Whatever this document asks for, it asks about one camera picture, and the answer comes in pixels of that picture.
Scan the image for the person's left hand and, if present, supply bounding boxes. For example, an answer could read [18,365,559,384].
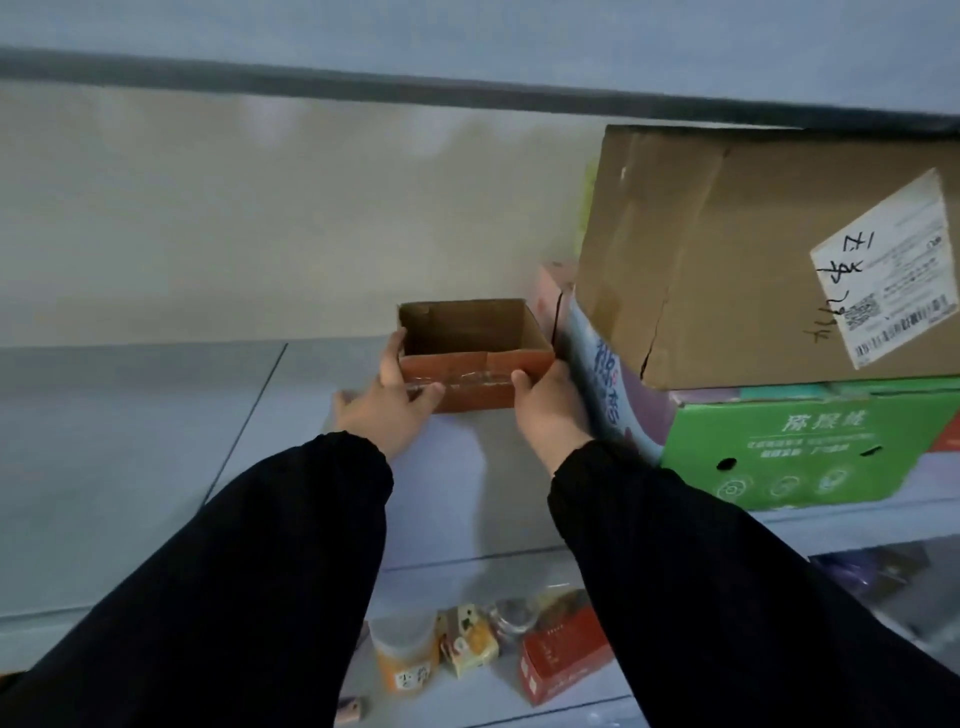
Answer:
[332,327,447,462]

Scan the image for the person's right hand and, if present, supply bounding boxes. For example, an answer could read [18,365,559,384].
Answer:
[510,359,595,477]

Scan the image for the small brown cardboard box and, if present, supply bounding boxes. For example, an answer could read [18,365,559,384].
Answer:
[396,298,557,414]

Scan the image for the person's right forearm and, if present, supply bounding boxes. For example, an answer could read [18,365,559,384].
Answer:
[547,439,960,728]

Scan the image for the person's left forearm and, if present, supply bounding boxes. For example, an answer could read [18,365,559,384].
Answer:
[0,430,395,728]

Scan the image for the grey metal shelf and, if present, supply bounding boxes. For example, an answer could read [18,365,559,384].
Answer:
[0,336,960,728]

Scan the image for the clear glass jar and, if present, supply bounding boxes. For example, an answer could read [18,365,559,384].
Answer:
[489,597,541,648]

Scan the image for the yellow small packet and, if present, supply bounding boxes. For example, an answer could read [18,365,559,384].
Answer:
[437,603,501,679]

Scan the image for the orange jar with white lid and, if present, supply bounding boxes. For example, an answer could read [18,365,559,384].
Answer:
[368,613,441,695]

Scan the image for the green printed carton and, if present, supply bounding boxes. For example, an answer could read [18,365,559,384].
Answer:
[534,262,960,513]

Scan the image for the large brown cardboard box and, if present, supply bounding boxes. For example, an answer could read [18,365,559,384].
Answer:
[575,124,960,391]

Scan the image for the red small box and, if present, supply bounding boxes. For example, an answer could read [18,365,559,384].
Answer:
[519,604,616,707]

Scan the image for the white shipping label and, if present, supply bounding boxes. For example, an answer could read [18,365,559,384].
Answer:
[810,168,960,370]

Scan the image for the dark purple packet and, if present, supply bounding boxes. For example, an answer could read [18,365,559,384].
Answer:
[811,541,933,610]

